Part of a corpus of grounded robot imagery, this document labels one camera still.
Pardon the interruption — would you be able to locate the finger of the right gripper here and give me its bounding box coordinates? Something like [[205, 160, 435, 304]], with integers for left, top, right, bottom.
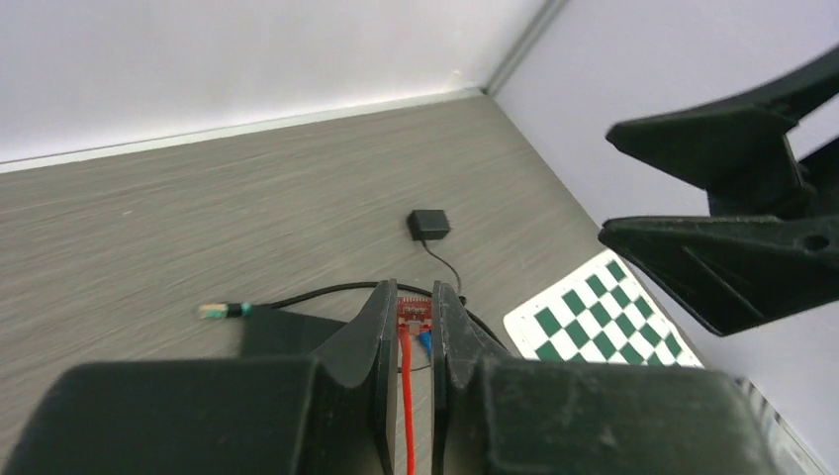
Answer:
[[598, 216, 838, 336], [606, 49, 838, 217]]

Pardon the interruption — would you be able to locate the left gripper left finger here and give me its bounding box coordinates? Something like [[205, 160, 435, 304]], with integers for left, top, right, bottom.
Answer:
[[4, 280, 399, 474]]

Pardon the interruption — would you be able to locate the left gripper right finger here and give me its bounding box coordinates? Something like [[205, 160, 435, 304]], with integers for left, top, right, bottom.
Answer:
[[431, 282, 778, 474]]

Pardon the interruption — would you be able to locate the red ethernet cable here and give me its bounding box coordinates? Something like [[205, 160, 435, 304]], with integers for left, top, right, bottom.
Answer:
[[396, 296, 435, 475]]

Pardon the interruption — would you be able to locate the long black ethernet cable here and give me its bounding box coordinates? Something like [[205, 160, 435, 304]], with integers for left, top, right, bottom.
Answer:
[[198, 281, 510, 352]]

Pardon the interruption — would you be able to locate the black power adapter with cord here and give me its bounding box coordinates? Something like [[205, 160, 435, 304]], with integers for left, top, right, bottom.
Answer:
[[406, 210, 467, 304]]

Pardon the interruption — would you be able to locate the black switch with blue ports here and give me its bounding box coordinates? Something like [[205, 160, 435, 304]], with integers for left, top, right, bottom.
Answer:
[[238, 306, 345, 357]]

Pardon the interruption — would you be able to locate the green white chessboard mat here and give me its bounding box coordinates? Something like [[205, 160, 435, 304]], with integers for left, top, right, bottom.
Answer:
[[503, 250, 702, 367]]

